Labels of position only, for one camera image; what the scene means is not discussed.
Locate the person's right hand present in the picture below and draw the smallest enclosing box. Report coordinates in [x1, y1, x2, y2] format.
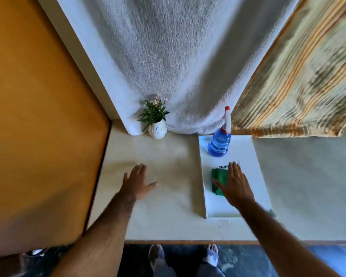
[212, 161, 256, 210]

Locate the person's left hand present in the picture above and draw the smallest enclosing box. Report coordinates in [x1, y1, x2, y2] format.
[119, 163, 159, 201]

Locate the person's right forearm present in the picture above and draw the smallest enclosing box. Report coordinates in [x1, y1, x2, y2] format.
[234, 198, 342, 277]

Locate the person's left forearm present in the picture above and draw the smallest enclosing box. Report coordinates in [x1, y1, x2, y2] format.
[50, 192, 138, 277]

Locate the green cleaning cloth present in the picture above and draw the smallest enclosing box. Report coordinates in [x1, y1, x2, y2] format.
[211, 167, 229, 197]

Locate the white rectangular board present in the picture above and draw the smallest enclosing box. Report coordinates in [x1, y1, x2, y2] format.
[198, 135, 273, 219]

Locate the blue spray bottle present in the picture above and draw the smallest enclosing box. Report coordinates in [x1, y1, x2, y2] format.
[207, 106, 232, 158]

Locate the white round vase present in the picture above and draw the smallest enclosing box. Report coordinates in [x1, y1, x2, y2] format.
[148, 119, 168, 139]

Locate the person's left foot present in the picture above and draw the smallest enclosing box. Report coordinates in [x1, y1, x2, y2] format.
[148, 244, 165, 271]

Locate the person's foot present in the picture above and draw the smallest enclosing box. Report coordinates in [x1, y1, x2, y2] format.
[202, 244, 219, 267]
[148, 244, 165, 271]

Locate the person's right foot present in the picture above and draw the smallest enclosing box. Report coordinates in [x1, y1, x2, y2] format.
[202, 244, 219, 267]

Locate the green plant with pink flowers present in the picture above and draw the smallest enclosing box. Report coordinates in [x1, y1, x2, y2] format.
[137, 94, 171, 131]

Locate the person's left leg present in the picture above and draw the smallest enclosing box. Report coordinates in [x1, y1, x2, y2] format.
[152, 265, 177, 277]

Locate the person's leg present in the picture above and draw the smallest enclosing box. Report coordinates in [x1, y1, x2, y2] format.
[152, 265, 177, 277]
[197, 262, 226, 277]

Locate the person's right leg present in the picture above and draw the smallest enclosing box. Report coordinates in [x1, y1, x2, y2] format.
[197, 262, 226, 277]

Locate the orange wooden panel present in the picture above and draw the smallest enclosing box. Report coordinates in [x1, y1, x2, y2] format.
[0, 0, 112, 259]

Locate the shiny metal vessel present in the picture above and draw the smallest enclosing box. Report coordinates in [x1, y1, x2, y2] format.
[19, 247, 51, 277]

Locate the white textured hanging cloth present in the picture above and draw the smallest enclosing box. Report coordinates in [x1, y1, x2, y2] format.
[55, 0, 302, 136]

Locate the striped yellow curtain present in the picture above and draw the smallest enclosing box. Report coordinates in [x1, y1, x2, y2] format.
[231, 0, 346, 139]

